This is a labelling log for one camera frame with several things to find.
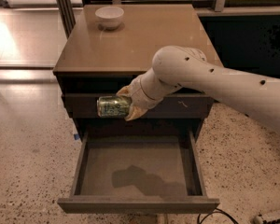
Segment green soda can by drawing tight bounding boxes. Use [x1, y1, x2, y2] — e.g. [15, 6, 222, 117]
[97, 96, 132, 118]

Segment closed top drawer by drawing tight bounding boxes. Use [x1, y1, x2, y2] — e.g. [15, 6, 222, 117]
[62, 93, 214, 119]

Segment black cable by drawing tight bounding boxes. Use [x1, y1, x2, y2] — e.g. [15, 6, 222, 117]
[197, 207, 240, 224]

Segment blue tape piece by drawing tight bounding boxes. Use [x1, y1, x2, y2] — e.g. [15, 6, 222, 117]
[74, 133, 80, 140]

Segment open middle drawer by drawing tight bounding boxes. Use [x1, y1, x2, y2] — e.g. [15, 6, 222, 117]
[58, 131, 219, 214]

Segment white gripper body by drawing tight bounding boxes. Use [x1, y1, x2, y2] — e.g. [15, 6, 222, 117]
[128, 76, 162, 109]

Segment brown drawer cabinet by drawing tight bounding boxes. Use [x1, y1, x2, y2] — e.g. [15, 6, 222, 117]
[53, 5, 222, 136]

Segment white power strip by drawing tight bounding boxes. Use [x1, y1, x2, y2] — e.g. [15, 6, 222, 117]
[253, 209, 280, 224]

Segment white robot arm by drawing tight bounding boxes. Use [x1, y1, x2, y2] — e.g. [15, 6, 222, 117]
[118, 46, 280, 133]

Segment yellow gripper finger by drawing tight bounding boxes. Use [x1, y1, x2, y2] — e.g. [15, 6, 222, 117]
[116, 86, 130, 97]
[124, 105, 147, 121]

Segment white ceramic bowl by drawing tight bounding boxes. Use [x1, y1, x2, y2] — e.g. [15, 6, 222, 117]
[95, 6, 124, 30]

